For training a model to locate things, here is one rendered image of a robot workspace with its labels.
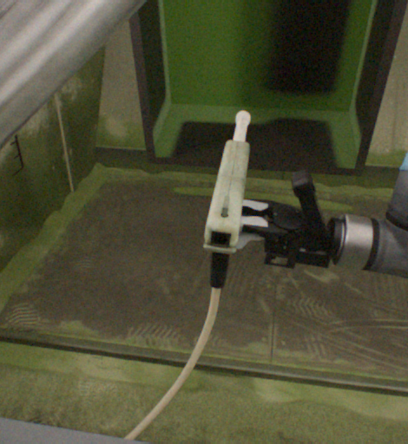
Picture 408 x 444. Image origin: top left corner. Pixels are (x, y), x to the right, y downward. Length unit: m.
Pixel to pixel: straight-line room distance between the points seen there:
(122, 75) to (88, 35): 1.98
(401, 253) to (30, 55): 0.62
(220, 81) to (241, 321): 0.77
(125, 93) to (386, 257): 1.73
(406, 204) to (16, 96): 0.59
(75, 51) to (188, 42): 1.18
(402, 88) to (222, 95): 0.96
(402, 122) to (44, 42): 1.98
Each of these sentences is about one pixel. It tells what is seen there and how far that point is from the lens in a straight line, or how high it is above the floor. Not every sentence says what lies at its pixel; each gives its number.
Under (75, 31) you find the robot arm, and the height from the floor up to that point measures 0.95.
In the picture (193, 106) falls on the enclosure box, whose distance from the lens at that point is 1.58.
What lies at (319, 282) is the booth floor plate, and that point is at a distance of 1.55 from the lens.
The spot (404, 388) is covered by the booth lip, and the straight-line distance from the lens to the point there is 1.31.
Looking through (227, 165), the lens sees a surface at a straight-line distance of 0.79.
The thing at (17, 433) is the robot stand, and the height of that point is 0.64.
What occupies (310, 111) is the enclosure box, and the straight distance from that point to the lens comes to 1.57.
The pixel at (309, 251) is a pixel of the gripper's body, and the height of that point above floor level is 0.55.
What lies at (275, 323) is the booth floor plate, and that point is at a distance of 1.38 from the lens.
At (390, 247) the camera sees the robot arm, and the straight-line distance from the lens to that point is 0.77.
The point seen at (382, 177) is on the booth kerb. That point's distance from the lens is 2.16.
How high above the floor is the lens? 1.00
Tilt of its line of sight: 32 degrees down
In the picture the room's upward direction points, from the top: straight up
